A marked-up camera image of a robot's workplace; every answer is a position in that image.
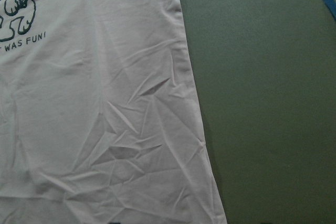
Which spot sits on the pink printed t-shirt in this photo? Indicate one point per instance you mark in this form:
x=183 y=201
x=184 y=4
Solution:
x=100 y=119

